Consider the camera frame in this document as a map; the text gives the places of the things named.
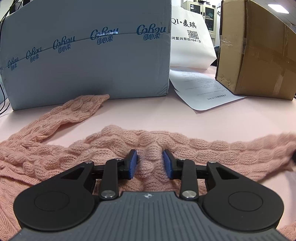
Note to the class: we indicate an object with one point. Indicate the pink knitted sweater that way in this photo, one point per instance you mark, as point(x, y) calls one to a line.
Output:
point(69, 148)

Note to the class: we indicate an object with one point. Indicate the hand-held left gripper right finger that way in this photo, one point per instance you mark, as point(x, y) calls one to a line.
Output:
point(167, 164)

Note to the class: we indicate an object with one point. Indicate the large light blue cardboard box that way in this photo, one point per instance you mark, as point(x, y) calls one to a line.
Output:
point(87, 69)

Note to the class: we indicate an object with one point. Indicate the brown cardboard box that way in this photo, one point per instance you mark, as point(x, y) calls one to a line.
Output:
point(254, 46)

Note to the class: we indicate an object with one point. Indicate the white printed tote bag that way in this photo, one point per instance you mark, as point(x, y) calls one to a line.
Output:
point(192, 51)

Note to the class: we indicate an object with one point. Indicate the white printed paper sheet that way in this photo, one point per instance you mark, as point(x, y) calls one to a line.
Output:
point(203, 90)

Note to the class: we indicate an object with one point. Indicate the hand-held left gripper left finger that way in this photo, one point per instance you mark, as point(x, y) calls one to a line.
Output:
point(133, 164)

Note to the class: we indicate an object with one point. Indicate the grey filing cabinet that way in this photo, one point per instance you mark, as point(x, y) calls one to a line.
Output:
point(208, 11)

